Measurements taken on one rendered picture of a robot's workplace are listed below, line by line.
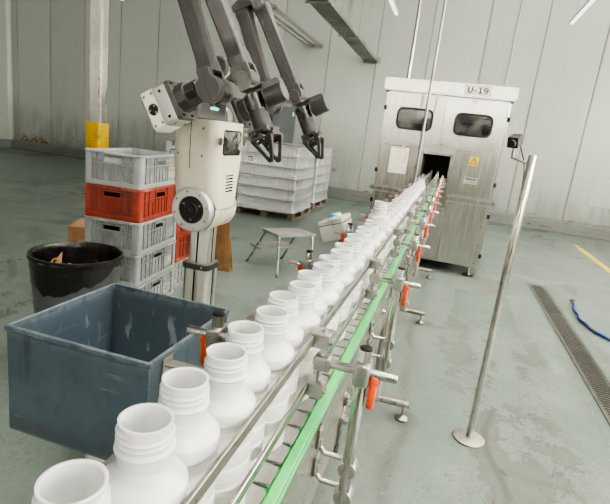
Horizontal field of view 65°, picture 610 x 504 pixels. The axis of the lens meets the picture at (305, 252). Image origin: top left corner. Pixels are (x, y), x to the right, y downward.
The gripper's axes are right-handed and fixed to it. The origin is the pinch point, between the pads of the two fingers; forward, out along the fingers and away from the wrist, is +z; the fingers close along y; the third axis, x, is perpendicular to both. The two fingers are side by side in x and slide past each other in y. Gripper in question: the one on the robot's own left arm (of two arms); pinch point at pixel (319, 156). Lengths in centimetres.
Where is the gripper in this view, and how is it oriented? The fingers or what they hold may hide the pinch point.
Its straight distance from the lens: 187.7
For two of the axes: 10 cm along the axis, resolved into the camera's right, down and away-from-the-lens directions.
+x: -9.1, 3.2, 2.7
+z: 3.5, 9.3, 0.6
